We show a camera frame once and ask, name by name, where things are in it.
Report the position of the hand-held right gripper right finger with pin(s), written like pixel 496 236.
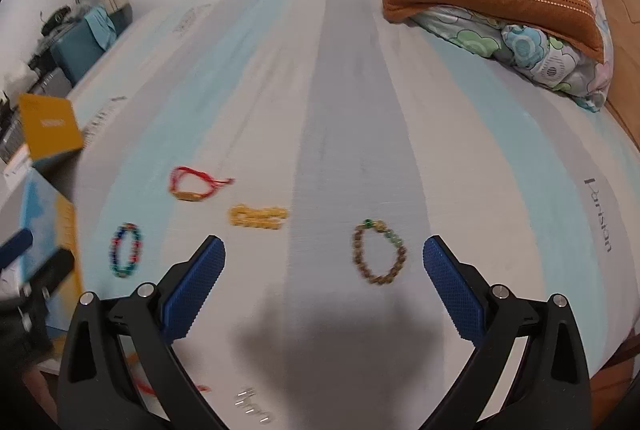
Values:
pixel 454 292

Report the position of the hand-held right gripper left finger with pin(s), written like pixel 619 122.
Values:
pixel 196 287

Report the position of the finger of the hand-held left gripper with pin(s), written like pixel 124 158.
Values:
pixel 15 245
pixel 50 267

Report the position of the white and yellow cardboard box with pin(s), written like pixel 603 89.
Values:
pixel 50 128

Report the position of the grey suitcase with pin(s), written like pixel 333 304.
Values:
pixel 47 85

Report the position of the blue suitcase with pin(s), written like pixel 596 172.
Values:
pixel 77 53

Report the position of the striped mattress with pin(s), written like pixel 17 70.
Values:
pixel 350 110

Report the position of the black bag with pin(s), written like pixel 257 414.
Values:
pixel 56 18

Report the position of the teal cloth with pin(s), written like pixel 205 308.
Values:
pixel 102 28

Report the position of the floral quilt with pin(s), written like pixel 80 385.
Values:
pixel 545 55

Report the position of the wooden bed frame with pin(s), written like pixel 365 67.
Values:
pixel 625 20

